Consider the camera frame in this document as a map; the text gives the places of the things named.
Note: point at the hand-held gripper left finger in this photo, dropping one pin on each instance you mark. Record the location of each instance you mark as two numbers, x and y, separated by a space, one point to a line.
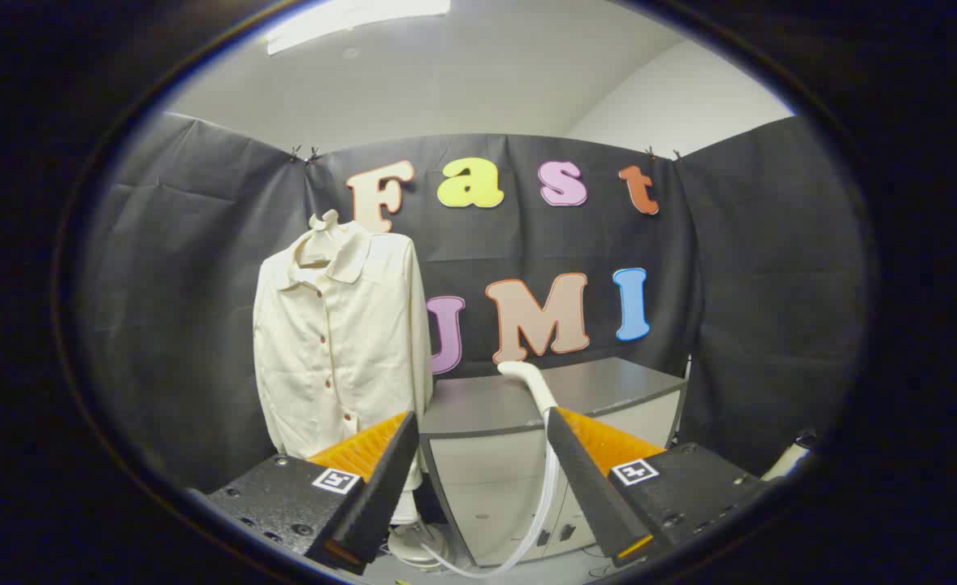
385 487

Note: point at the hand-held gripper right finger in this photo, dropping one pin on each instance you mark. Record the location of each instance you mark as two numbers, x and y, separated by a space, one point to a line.
588 487

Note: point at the cream button-up shirt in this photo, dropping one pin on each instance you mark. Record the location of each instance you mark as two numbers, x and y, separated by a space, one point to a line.
340 341

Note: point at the white steamer base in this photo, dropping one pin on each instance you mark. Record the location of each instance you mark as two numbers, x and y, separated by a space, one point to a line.
409 546

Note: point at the grey cabinet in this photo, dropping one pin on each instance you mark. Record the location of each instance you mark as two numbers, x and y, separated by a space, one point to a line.
487 471

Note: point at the white handheld device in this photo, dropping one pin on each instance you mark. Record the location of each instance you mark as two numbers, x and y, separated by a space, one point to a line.
787 461

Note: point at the cream plastic hanger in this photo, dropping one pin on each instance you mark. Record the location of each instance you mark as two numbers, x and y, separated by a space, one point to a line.
324 223

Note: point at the black backdrop cloth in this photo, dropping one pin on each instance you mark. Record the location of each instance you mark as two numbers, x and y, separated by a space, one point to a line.
186 284

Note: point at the ceiling light panel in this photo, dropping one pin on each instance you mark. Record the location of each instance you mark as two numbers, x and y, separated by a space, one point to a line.
348 20

